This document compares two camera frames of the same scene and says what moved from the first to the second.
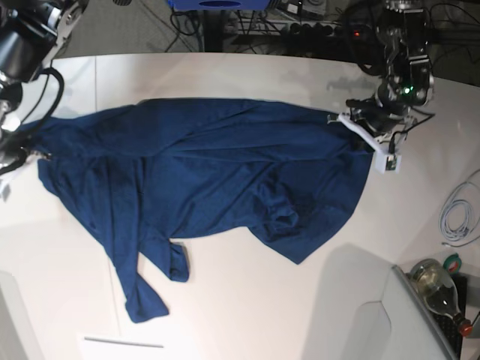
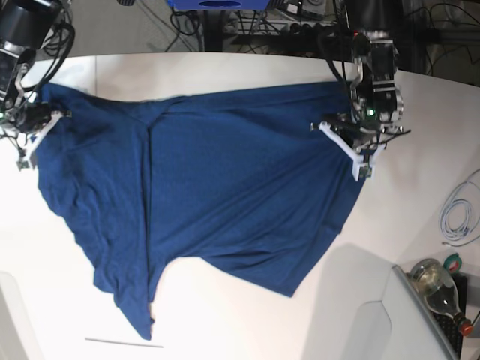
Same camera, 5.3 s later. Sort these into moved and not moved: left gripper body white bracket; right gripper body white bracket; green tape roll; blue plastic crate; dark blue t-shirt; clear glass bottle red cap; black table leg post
Moved: left gripper body white bracket; right gripper body white bracket; dark blue t-shirt
Not moved: blue plastic crate; green tape roll; clear glass bottle red cap; black table leg post
